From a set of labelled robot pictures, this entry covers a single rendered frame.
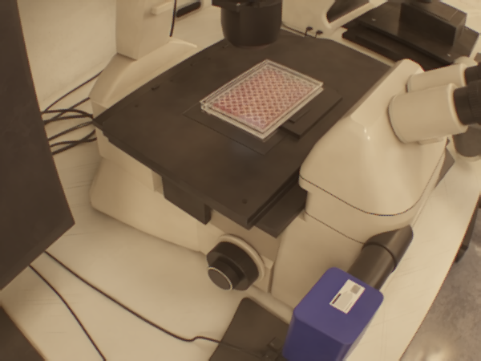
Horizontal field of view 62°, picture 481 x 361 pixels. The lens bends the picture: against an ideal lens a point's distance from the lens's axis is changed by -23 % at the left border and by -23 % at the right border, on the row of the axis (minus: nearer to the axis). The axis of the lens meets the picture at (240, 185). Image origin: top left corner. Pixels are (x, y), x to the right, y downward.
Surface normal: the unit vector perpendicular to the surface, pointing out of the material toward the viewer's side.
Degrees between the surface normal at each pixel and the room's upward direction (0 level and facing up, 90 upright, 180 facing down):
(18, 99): 86
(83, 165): 0
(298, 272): 90
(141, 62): 90
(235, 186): 0
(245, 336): 5
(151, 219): 81
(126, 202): 48
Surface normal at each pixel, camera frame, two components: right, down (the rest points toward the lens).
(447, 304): 0.02, -0.70
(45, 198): 0.79, 0.40
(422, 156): 0.62, -0.11
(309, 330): -0.62, 0.55
